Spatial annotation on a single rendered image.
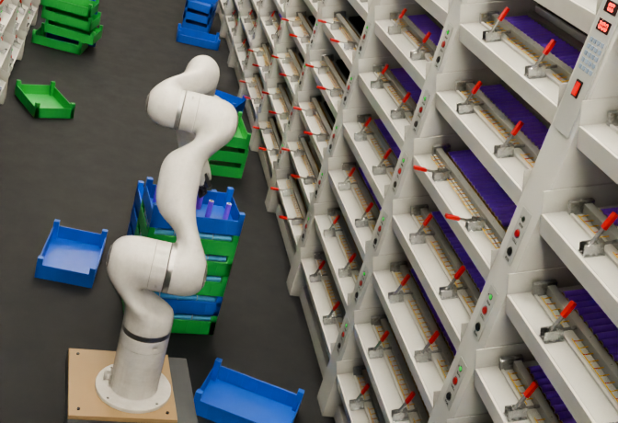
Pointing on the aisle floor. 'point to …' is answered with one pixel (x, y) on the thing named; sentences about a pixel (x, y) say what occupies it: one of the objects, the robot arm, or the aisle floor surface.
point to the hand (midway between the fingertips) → (200, 188)
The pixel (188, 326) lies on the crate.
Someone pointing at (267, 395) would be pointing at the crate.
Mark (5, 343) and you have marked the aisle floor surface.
